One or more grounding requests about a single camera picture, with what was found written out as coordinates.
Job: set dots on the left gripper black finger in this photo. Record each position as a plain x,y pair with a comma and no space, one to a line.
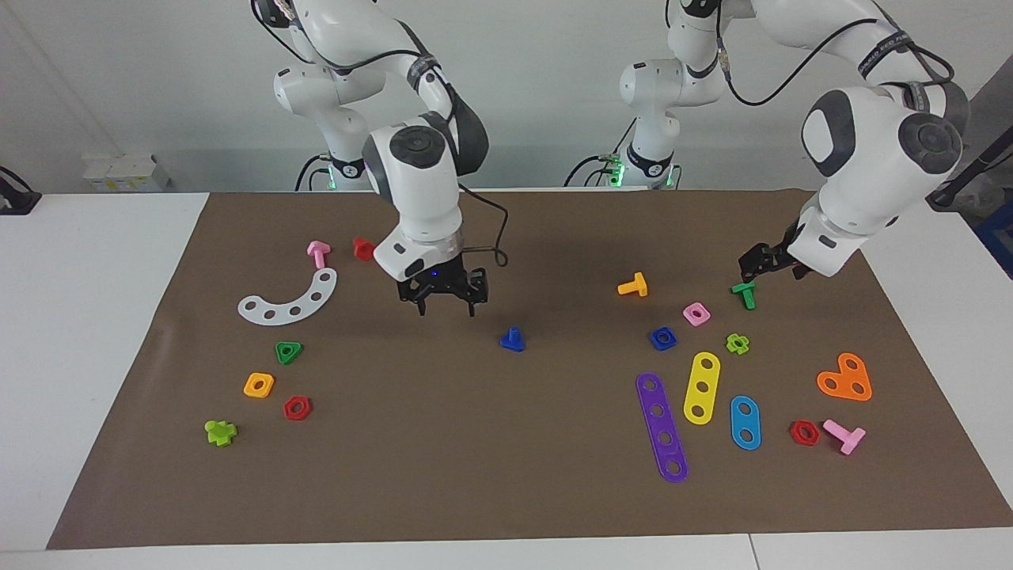
750,264
766,251

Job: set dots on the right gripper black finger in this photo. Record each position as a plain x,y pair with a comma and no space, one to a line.
422,305
472,307

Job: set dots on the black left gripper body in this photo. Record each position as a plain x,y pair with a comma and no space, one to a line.
783,255

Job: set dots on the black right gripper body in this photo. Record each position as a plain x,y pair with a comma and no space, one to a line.
443,281

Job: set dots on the blue plastic bolt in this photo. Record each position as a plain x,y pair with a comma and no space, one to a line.
513,342

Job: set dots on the blue square plastic nut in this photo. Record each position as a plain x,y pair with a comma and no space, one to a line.
654,340

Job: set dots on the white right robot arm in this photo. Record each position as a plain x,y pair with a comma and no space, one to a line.
419,198

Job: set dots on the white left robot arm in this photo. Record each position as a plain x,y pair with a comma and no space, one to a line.
855,198

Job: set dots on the dark green plastic bolt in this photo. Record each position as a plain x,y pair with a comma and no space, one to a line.
747,297

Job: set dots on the red plastic bolt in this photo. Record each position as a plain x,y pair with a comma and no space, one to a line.
364,250

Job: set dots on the pink square plastic nut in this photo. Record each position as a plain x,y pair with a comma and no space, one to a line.
688,317

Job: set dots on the green cross-shaped plastic nut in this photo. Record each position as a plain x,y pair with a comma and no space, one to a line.
730,343

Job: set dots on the pink plastic bolt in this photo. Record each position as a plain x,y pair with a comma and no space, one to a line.
848,439
318,257

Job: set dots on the white curved five-hole plate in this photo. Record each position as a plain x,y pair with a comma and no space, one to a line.
305,304

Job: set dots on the yellow three-hole plastic strip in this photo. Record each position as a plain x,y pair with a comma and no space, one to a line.
703,377

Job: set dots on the orange plastic bolt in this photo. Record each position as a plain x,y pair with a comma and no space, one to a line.
631,288

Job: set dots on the green triangular plastic nut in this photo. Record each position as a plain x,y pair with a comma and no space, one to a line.
297,346

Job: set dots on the orange heart-shaped plastic plate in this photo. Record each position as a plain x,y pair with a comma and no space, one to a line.
845,378

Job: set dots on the blue two-hole plastic strip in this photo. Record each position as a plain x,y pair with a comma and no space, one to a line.
745,423

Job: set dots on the red hexagonal plastic nut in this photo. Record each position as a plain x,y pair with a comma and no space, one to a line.
794,433
288,409

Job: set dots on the brown paper table mat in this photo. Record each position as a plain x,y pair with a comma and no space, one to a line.
506,475

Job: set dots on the purple four-hole plastic strip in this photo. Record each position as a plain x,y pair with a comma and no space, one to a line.
661,424

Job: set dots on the orange square plastic nut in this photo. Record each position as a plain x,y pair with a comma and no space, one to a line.
248,386

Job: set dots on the blue crate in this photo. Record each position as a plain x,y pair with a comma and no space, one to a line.
999,237

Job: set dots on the lime green plastic bolt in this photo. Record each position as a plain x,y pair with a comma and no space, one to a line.
220,434

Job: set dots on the white small box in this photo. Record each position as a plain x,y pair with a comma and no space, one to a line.
119,178

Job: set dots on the black clamp mount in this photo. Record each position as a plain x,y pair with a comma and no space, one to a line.
16,202

